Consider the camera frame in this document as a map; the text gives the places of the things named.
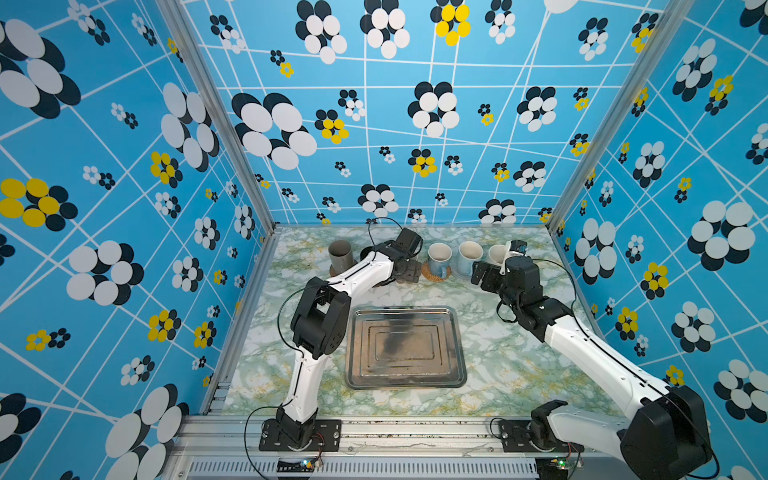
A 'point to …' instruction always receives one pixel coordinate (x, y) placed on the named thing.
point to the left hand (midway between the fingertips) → (406, 269)
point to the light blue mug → (439, 257)
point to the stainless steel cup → (342, 255)
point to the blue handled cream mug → (469, 252)
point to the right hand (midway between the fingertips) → (489, 267)
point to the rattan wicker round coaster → (426, 272)
